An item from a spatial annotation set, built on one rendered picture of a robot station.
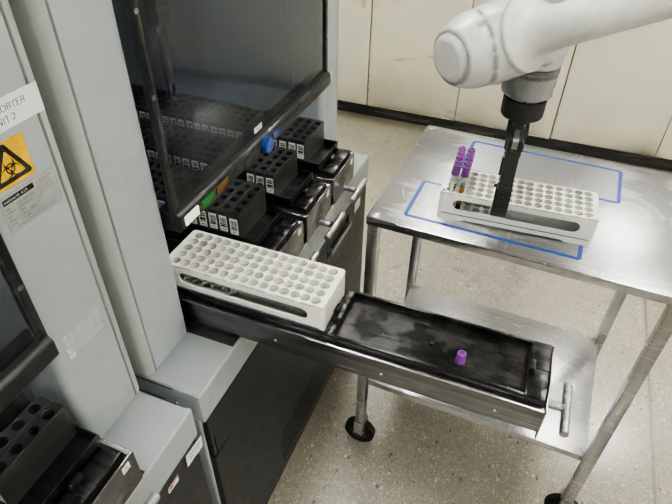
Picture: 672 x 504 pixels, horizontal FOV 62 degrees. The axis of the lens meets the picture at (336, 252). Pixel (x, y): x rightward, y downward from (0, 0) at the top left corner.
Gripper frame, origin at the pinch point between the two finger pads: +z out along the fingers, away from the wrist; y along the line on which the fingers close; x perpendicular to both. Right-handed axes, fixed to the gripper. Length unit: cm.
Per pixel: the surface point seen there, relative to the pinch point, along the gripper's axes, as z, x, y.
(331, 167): 5.8, 38.1, 6.5
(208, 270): 1, 44, -39
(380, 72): 59, 73, 195
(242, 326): 9, 37, -43
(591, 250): 5.6, -18.2, -6.0
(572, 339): 60, -29, 25
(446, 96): 66, 35, 193
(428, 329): 7.2, 7.3, -34.6
